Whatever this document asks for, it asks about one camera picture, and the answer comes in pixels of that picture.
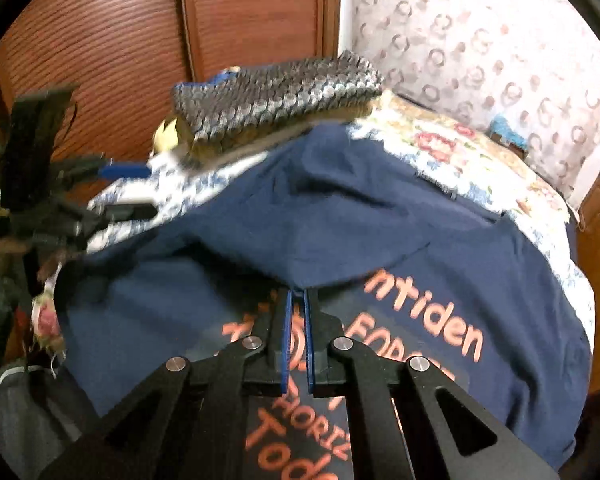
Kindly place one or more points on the circle-patterned curtain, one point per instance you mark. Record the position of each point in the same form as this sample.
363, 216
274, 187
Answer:
480, 35

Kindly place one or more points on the light blue cloth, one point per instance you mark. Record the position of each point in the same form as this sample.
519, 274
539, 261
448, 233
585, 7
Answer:
505, 130

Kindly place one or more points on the navy t-shirt with orange print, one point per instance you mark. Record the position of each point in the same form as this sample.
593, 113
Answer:
330, 210

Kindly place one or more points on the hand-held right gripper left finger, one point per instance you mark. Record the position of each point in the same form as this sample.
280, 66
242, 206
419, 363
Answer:
288, 320

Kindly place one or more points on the pink floral beige blanket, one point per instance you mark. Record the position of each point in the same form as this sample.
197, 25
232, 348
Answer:
455, 145

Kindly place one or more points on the blue floral white sheet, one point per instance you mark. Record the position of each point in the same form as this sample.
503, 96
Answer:
190, 175

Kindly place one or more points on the person's dark clothing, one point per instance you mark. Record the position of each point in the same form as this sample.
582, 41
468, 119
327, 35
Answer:
20, 410

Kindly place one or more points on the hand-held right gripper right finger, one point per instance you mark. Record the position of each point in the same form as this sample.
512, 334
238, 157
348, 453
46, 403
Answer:
308, 320

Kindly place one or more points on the wooden wardrobe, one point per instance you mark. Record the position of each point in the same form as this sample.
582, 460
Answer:
105, 35

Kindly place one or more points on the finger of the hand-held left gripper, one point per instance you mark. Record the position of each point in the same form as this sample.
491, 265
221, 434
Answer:
125, 170
111, 214

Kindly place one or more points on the grey circle-patterned pillow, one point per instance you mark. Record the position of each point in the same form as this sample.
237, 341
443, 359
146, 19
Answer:
280, 90

